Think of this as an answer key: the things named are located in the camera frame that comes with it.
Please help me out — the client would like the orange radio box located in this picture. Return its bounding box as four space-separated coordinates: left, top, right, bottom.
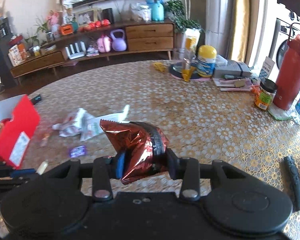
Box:
59 24 74 36

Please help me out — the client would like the grey box on table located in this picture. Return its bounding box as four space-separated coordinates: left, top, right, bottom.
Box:
213 60 251 79

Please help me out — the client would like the red cardboard box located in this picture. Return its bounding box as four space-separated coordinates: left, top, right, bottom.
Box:
0 94 40 169

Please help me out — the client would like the black side cabinet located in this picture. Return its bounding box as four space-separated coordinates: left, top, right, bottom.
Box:
0 18 17 88

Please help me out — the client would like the dark lid jar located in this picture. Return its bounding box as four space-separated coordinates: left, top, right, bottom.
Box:
254 78 278 111

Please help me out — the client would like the white router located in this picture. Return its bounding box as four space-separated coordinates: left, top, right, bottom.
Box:
65 41 87 60

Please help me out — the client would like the framed photo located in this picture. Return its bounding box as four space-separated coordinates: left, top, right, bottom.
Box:
75 9 98 27

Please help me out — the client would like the white snack wrapper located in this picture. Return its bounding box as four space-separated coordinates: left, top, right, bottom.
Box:
80 105 130 141

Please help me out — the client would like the dark red foil bag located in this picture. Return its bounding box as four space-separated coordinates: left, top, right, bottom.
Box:
102 121 169 185

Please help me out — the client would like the white red drink pouch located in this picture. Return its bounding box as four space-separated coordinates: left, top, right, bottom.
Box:
52 108 87 138

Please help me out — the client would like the yellow lid wipes canister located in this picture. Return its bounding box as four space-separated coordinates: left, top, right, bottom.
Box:
197 45 217 77

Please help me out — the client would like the white standing air conditioner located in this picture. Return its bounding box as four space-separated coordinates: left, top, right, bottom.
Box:
205 0 233 58

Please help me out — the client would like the glass cup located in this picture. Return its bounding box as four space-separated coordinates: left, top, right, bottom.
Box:
172 48 195 73

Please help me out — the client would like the potted green tree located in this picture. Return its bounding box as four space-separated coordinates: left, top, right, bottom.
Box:
165 0 203 53

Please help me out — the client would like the small purple candy packet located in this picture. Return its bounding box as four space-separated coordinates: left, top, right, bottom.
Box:
69 145 87 158

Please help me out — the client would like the purple kettlebell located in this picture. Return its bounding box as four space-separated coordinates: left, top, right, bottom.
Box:
110 29 127 52

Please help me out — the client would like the gold curtain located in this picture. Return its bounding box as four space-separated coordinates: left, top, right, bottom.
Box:
228 0 250 61

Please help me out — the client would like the pink plush doll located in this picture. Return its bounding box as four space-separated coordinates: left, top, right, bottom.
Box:
47 10 61 38

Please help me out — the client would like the yellow sachet in cup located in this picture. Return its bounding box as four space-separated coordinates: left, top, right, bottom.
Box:
181 28 200 82

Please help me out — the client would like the black remote control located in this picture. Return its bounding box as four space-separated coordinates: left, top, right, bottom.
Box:
283 155 300 212

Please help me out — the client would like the teal water jug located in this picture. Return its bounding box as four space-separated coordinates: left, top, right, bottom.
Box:
146 0 165 21

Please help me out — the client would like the washing machine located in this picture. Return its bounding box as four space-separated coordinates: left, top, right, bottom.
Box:
268 3 300 81

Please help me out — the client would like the clear plastic bag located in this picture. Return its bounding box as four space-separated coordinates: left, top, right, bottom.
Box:
130 3 152 22

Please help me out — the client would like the red apples row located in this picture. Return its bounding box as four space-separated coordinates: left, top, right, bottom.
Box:
78 19 111 33

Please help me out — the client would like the wooden tv cabinet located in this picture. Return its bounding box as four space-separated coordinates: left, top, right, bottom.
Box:
11 20 175 79

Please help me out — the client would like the black speaker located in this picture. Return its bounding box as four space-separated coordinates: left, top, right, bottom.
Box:
102 8 115 24

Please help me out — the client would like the red water bottle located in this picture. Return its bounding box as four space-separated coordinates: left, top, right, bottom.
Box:
273 34 300 111

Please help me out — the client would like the stack of booklets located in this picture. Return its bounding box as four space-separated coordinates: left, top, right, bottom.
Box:
86 45 99 57

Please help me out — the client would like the small yellow wrapper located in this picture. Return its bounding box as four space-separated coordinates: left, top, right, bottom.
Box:
152 62 166 73

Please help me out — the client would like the clear orange jelly packet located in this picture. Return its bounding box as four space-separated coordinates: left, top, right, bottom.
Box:
40 133 50 147

